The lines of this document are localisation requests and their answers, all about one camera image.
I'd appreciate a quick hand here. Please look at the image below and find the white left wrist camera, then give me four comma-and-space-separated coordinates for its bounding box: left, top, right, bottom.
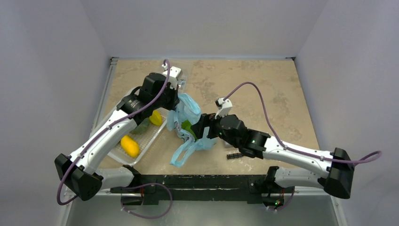
162, 65, 183, 90

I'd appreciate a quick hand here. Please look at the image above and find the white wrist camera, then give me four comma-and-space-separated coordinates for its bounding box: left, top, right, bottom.
162, 65, 183, 90
215, 97, 232, 118

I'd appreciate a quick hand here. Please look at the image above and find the green fake fruit in bag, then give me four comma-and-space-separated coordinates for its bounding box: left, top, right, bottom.
181, 120, 197, 141

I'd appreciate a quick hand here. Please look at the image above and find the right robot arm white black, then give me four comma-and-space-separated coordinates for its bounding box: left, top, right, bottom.
191, 113, 354, 199

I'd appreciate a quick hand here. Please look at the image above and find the blue plastic bag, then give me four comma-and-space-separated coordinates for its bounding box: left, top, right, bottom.
166, 93, 216, 167

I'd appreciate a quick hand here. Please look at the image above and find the yellow fake starfruit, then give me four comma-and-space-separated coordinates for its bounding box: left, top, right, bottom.
149, 110, 163, 126

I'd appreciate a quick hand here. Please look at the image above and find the yellow fake lemon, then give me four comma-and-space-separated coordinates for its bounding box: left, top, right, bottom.
120, 135, 140, 158

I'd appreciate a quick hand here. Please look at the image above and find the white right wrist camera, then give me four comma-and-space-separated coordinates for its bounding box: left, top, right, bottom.
215, 97, 232, 118

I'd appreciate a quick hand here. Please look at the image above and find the black T-handle tool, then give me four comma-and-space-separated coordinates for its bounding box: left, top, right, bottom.
226, 153, 244, 160

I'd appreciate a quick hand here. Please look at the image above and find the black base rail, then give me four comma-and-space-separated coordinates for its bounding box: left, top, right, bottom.
110, 167, 295, 206

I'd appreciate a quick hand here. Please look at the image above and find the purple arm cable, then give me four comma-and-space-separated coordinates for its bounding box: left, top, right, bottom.
56, 59, 171, 206
219, 81, 383, 165

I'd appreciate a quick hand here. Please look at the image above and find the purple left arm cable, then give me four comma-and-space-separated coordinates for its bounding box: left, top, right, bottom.
56, 59, 171, 206

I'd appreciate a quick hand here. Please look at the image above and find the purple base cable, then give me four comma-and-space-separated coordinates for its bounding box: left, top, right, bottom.
120, 183, 173, 219

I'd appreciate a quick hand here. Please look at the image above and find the green circuit board box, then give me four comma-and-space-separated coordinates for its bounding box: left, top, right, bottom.
223, 141, 232, 148

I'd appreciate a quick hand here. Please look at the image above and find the aluminium frame rail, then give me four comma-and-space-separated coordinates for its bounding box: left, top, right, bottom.
90, 57, 119, 135

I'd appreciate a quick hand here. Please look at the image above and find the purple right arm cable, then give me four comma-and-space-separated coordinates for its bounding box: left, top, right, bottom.
219, 81, 383, 165

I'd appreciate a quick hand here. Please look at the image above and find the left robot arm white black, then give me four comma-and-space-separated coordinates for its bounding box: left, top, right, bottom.
55, 69, 180, 201

